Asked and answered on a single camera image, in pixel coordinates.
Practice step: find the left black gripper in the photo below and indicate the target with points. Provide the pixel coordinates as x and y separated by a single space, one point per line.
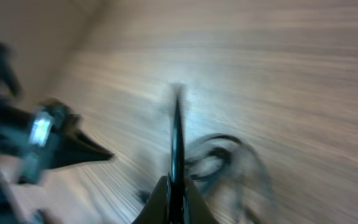
41 140

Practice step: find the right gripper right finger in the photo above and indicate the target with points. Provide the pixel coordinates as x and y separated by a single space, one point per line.
195 209

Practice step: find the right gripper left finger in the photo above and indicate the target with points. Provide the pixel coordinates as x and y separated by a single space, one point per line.
166 203

